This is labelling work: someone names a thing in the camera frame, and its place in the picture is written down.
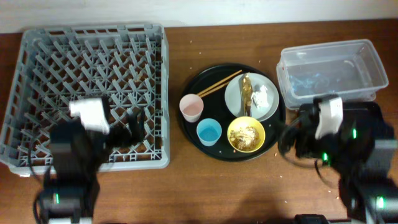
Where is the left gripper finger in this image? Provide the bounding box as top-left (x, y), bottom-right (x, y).
top-left (139, 108), bottom-right (145, 140)
top-left (127, 111), bottom-right (140, 144)

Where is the food scraps pile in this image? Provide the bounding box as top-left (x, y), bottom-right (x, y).
top-left (229, 126), bottom-right (260, 151)

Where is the round black serving tray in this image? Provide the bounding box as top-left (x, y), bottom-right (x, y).
top-left (179, 63), bottom-right (286, 162)

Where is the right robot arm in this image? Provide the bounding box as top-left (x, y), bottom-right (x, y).
top-left (295, 102), bottom-right (397, 223)

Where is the grey round plate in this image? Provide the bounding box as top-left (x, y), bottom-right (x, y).
top-left (224, 73), bottom-right (279, 121)

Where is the lower wooden chopstick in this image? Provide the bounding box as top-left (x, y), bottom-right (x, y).
top-left (199, 82), bottom-right (229, 98)

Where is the upper wooden chopstick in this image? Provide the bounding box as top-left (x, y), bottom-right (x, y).
top-left (197, 70), bottom-right (242, 96)

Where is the yellow bowl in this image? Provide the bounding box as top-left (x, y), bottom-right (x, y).
top-left (227, 116), bottom-right (266, 153)

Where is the clear plastic waste bin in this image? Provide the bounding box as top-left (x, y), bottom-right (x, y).
top-left (276, 39), bottom-right (389, 110)

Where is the light blue plastic cup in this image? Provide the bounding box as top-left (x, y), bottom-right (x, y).
top-left (197, 118), bottom-right (222, 147)

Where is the black rectangular waste tray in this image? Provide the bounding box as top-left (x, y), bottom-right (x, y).
top-left (298, 101), bottom-right (385, 125)

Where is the pink plastic cup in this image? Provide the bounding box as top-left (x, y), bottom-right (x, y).
top-left (179, 94), bottom-right (204, 123)

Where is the wooden chopstick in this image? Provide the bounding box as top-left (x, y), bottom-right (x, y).
top-left (197, 70), bottom-right (242, 96)
top-left (199, 82), bottom-right (229, 98)

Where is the grey plastic dishwasher rack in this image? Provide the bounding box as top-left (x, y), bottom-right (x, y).
top-left (1, 24), bottom-right (170, 177)

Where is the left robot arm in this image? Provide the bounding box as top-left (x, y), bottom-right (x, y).
top-left (32, 110), bottom-right (145, 223)

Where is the white tissue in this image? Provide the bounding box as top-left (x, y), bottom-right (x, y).
top-left (251, 85), bottom-right (269, 108)

